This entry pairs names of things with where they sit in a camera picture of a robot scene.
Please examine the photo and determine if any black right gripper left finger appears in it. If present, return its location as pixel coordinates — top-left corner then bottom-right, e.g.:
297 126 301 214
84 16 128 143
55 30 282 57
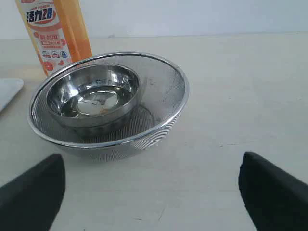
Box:
0 154 66 231

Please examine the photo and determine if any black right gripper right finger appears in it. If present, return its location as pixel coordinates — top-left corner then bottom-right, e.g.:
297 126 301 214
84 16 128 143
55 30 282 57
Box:
238 152 308 231

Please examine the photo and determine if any orange dish soap pump bottle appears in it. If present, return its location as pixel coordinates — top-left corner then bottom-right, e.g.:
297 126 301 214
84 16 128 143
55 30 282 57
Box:
16 0 92 76

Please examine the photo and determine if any small stainless steel bowl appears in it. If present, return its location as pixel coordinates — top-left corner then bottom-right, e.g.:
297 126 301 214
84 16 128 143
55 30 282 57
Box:
45 63 141 138

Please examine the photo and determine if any white rectangular plastic tray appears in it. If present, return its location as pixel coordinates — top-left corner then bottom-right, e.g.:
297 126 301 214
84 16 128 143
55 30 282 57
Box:
0 78 24 111

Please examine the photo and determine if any steel mesh strainer basket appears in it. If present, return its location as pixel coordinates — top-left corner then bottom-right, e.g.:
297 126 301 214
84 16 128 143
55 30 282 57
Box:
28 52 189 161

